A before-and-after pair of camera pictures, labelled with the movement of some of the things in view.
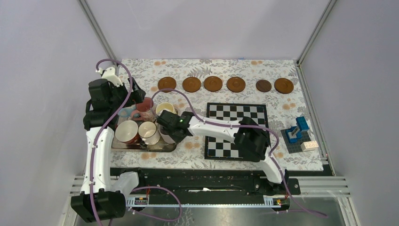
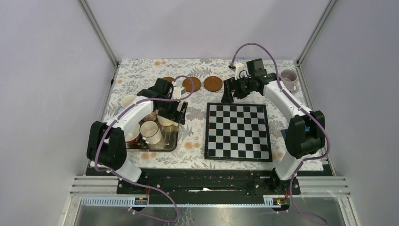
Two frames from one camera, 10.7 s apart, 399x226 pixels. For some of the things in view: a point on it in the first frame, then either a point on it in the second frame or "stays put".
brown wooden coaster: x=212 y=84 stays put
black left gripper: x=138 y=96 to x=175 y=115
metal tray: x=117 y=146 stays put
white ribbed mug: x=149 y=132 stays put
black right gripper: x=177 y=139 to x=229 y=84
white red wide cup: x=127 y=131 stays put
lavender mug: x=166 y=138 to x=289 y=76
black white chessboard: x=219 y=147 stays put
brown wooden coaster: x=191 y=84 stays put
